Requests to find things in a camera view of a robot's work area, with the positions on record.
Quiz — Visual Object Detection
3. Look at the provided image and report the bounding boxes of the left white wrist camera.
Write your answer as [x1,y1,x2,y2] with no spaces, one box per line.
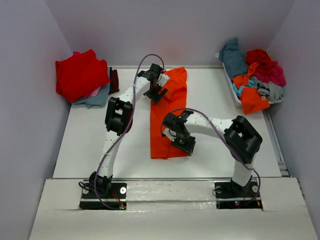
[157,74,171,87]

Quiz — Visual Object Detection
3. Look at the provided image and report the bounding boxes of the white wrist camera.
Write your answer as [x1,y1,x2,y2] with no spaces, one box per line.
[161,128,176,142]
[157,74,171,87]

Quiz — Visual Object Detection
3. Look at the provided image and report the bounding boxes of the red crumpled t-shirt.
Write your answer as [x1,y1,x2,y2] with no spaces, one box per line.
[245,49,275,75]

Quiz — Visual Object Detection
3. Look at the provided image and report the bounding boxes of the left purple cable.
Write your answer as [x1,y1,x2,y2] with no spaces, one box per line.
[93,53,166,210]

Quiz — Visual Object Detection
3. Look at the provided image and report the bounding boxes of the folded light blue t-shirt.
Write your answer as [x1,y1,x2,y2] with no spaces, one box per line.
[72,83,110,109]

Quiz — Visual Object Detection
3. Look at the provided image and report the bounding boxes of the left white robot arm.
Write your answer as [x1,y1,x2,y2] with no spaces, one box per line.
[89,63,168,199]

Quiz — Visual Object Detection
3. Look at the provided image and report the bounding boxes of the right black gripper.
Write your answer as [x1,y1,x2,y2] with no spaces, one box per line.
[171,132,196,156]

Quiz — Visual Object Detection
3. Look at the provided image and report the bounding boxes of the folded red t-shirt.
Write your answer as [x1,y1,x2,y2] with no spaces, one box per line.
[55,49,111,103]

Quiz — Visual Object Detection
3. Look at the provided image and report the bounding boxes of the folded maroon t-shirt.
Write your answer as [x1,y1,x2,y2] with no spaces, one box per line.
[108,67,120,95]

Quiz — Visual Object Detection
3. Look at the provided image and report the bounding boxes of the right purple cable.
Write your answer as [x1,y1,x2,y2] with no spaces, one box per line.
[159,107,261,208]

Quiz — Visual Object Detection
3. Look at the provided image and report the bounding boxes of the teal blue crumpled t-shirt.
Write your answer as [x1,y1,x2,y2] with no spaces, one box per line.
[218,37,248,80]

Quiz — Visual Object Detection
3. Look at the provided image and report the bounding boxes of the folded pink t-shirt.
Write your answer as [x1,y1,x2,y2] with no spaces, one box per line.
[89,87,101,97]

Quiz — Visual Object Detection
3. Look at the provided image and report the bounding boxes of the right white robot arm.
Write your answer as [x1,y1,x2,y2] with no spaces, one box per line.
[160,108,263,199]

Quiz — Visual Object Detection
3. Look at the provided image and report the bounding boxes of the grey crumpled t-shirt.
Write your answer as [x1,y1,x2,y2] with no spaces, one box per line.
[250,76,284,104]

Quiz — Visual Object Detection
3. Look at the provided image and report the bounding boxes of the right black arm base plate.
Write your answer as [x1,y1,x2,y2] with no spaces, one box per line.
[212,181,263,210]

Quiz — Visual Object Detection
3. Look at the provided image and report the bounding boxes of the purple cable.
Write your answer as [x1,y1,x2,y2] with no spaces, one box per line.
[159,107,261,208]
[93,53,166,210]

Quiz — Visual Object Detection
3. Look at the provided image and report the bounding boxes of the cyan crumpled t-shirt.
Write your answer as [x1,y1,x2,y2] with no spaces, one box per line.
[232,79,257,97]

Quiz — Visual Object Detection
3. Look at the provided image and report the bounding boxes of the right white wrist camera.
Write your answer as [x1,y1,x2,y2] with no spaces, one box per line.
[161,128,176,142]

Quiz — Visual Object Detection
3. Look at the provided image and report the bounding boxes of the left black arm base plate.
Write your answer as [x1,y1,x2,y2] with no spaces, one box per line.
[78,181,127,211]

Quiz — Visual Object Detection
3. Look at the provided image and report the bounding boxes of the orange t-shirt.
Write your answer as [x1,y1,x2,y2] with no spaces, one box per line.
[150,67,188,159]
[232,62,270,115]

